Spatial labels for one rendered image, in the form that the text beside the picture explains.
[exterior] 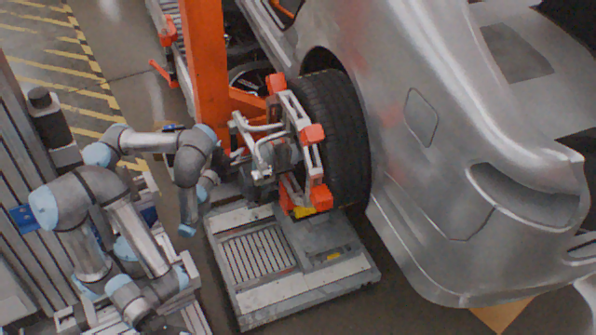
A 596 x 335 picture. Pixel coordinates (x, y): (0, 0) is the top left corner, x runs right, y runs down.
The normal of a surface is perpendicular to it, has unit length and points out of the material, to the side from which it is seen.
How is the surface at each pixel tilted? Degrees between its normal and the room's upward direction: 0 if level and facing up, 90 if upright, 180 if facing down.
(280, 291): 0
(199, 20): 90
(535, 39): 2
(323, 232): 0
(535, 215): 14
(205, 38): 90
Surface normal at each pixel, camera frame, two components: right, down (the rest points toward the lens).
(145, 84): 0.04, -0.67
